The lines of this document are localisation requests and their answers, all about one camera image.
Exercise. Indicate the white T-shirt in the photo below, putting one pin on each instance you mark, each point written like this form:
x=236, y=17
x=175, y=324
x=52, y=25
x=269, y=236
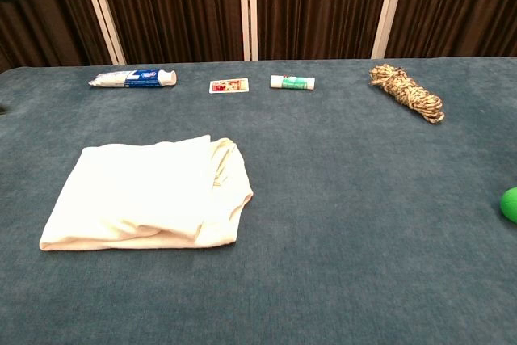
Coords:
x=141, y=195

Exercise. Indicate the dark folding screen panel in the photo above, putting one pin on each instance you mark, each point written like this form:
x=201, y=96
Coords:
x=173, y=9
x=456, y=5
x=40, y=9
x=323, y=5

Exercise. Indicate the blue white toothpaste tube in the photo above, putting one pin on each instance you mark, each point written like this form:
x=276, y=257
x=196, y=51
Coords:
x=133, y=79

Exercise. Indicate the red playing card box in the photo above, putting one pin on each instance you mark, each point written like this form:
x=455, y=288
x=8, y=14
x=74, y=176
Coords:
x=229, y=86

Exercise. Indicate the green white glue stick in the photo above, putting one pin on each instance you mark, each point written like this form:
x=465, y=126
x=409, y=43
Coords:
x=292, y=82

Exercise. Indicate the green ball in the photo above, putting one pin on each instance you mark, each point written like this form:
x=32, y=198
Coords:
x=509, y=205

